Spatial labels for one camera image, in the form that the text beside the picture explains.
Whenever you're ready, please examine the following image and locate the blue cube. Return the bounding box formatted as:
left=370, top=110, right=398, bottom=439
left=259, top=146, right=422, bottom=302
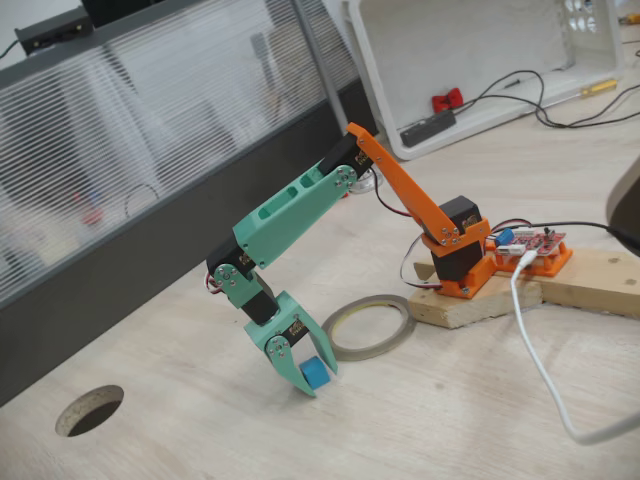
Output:
left=298, top=355, right=332, bottom=390

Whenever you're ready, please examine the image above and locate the wooden base block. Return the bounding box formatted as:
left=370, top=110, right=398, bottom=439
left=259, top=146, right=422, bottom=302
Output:
left=407, top=259, right=544, bottom=330

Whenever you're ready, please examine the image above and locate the grey translucent desk partition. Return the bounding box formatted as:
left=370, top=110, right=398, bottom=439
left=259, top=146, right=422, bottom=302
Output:
left=0, top=0, right=381, bottom=407

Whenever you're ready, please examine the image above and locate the black power strip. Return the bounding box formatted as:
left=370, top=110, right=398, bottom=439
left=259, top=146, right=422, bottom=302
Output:
left=399, top=108, right=459, bottom=149

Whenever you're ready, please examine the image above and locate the red controller board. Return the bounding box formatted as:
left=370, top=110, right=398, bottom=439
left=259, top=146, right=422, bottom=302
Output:
left=492, top=225, right=569, bottom=262

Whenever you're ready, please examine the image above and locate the orange controller board holder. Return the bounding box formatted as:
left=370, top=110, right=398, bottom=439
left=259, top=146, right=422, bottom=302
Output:
left=487, top=243, right=574, bottom=279

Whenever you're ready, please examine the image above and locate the red clamp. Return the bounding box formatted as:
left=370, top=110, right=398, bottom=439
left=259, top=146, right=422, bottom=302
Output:
left=431, top=87, right=464, bottom=114

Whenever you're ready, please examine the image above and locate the long wooden plank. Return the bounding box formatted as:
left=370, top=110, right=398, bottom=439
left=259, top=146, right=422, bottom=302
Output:
left=539, top=248, right=640, bottom=319

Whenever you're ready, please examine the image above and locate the white plastic crate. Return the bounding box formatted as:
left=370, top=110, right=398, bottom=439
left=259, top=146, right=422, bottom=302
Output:
left=342, top=0, right=626, bottom=161

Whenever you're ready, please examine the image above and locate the black monitor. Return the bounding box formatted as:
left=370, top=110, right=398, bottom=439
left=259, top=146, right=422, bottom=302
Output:
left=81, top=0, right=166, bottom=29

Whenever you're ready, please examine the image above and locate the black device box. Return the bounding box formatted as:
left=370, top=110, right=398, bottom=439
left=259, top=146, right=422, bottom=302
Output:
left=13, top=7, right=95, bottom=54

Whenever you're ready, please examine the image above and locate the grey ring of tape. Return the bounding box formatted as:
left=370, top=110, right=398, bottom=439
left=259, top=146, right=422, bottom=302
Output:
left=321, top=294, right=417, bottom=362

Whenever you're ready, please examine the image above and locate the white USB cable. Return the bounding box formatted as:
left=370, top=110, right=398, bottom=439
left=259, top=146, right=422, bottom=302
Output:
left=509, top=251, right=640, bottom=447

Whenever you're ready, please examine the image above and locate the thin black cable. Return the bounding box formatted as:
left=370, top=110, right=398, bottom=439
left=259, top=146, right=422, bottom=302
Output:
left=459, top=93, right=640, bottom=129
left=452, top=69, right=640, bottom=130

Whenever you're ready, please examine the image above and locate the black cable with thick plug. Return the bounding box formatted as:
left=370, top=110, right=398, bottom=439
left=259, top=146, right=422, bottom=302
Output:
left=537, top=221, right=640, bottom=247

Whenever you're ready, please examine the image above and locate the yellow handled screwdriver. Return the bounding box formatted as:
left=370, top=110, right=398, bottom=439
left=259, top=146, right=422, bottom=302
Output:
left=554, top=78, right=620, bottom=104

